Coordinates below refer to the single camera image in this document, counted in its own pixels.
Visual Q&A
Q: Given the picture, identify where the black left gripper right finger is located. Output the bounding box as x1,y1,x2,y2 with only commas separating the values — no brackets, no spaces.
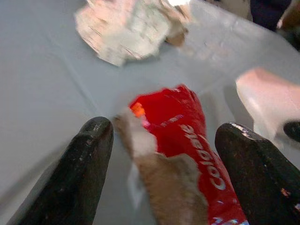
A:
215,122,300,225

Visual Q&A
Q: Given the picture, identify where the white plastic piece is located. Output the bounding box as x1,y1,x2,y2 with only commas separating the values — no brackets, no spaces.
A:
235,67,300,148

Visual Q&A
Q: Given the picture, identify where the crumpled white paper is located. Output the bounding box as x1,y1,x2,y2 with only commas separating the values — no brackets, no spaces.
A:
74,0,179,67

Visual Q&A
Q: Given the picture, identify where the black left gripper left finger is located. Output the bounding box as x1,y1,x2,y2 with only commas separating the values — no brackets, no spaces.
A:
14,116,114,225

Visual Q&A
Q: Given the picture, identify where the red Colgate toothpaste box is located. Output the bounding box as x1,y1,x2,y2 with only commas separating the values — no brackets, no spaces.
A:
113,84,249,225

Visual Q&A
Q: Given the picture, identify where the torn brown cardboard scrap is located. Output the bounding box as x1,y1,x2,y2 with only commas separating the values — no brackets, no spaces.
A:
159,0,195,47

